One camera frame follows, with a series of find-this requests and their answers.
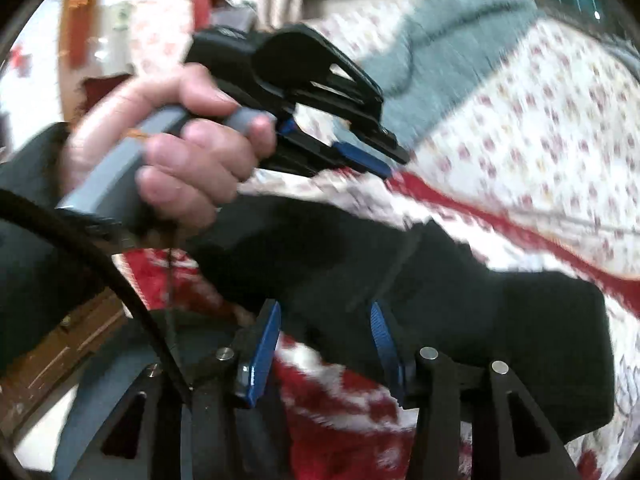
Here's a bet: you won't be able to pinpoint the dark pants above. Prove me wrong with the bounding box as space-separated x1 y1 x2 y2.
187 192 617 446

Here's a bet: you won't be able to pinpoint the floral quilt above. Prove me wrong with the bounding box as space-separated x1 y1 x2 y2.
305 0 640 281

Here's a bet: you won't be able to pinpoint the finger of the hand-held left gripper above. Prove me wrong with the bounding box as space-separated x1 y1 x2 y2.
257 119 394 181
299 57 412 166

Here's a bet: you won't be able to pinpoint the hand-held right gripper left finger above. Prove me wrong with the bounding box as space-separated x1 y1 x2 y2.
70 299 283 480

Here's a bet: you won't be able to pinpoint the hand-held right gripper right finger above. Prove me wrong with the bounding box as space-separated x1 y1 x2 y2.
369 301 583 480

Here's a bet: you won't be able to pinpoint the black braided cable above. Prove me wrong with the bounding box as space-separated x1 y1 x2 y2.
0 190 193 401

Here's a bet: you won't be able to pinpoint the person's left hand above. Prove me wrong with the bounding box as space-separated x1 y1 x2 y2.
60 62 279 236

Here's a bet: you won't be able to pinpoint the grey-blue fleece blanket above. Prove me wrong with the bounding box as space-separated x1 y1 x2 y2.
360 0 541 146

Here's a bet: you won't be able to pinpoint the brown wooden board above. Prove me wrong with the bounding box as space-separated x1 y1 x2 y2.
0 290 128 428

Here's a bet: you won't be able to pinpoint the red and white printed blanket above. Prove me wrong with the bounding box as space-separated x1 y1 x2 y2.
112 167 640 480

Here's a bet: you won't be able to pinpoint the person's left forearm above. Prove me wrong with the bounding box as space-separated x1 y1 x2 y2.
0 122 126 376

